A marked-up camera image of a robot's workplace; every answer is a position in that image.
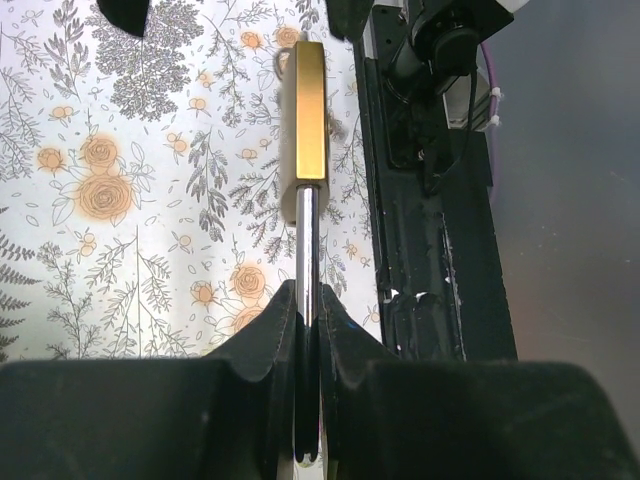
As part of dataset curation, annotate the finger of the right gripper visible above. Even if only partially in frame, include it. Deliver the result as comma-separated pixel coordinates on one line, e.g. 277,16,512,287
97,0,150,38

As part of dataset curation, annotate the floral table mat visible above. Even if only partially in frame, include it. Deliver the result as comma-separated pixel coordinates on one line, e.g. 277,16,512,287
1,1,380,360

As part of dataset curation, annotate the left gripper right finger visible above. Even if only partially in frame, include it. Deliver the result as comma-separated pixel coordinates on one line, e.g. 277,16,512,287
317,286,639,479

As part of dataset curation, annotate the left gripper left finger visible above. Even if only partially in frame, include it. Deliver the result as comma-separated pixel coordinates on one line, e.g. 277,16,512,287
1,281,297,479

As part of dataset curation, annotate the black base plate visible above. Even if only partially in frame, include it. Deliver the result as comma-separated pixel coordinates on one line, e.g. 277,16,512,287
354,3,517,361

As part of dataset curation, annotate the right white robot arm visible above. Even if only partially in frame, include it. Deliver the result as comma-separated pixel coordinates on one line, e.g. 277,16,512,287
96,1,528,104

